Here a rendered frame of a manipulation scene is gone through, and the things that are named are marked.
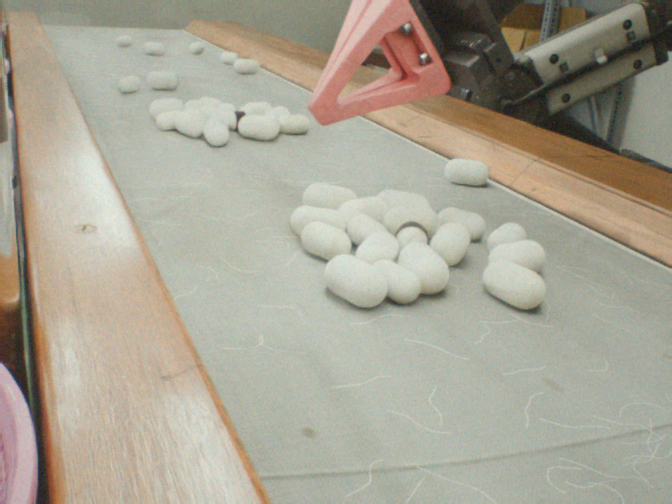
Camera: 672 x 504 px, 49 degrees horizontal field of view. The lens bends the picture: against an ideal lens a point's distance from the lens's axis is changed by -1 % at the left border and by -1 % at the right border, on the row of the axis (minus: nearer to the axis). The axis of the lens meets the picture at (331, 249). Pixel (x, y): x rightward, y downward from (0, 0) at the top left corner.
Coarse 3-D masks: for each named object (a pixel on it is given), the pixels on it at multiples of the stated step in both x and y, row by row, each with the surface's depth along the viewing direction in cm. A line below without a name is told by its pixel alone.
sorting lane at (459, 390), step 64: (64, 64) 104; (128, 64) 108; (192, 64) 113; (128, 128) 69; (320, 128) 76; (384, 128) 77; (128, 192) 51; (192, 192) 52; (256, 192) 53; (448, 192) 57; (512, 192) 58; (192, 256) 41; (256, 256) 42; (320, 256) 42; (576, 256) 46; (640, 256) 46; (192, 320) 34; (256, 320) 34; (320, 320) 35; (384, 320) 35; (448, 320) 36; (512, 320) 36; (576, 320) 37; (640, 320) 37; (256, 384) 29; (320, 384) 29; (384, 384) 30; (448, 384) 30; (512, 384) 31; (576, 384) 31; (640, 384) 31; (256, 448) 25; (320, 448) 25; (384, 448) 26; (448, 448) 26; (512, 448) 26; (576, 448) 27; (640, 448) 27
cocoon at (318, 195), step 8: (312, 184) 49; (320, 184) 48; (328, 184) 48; (312, 192) 48; (320, 192) 48; (328, 192) 48; (336, 192) 48; (344, 192) 47; (352, 192) 48; (304, 200) 48; (312, 200) 48; (320, 200) 48; (328, 200) 47; (336, 200) 47; (344, 200) 47; (328, 208) 48; (336, 208) 47
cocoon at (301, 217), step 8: (304, 208) 44; (312, 208) 44; (320, 208) 45; (296, 216) 44; (304, 216) 44; (312, 216) 44; (320, 216) 44; (328, 216) 44; (336, 216) 44; (296, 224) 44; (304, 224) 44; (328, 224) 44; (336, 224) 44; (344, 224) 44; (296, 232) 44
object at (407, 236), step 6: (420, 222) 44; (408, 228) 43; (414, 228) 43; (402, 234) 42; (408, 234) 42; (414, 234) 42; (420, 234) 42; (396, 240) 43; (402, 240) 42; (408, 240) 42; (414, 240) 42; (420, 240) 42; (426, 240) 43; (402, 246) 42
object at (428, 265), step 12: (408, 252) 39; (420, 252) 38; (432, 252) 38; (408, 264) 38; (420, 264) 38; (432, 264) 37; (444, 264) 38; (420, 276) 37; (432, 276) 37; (444, 276) 37; (432, 288) 37
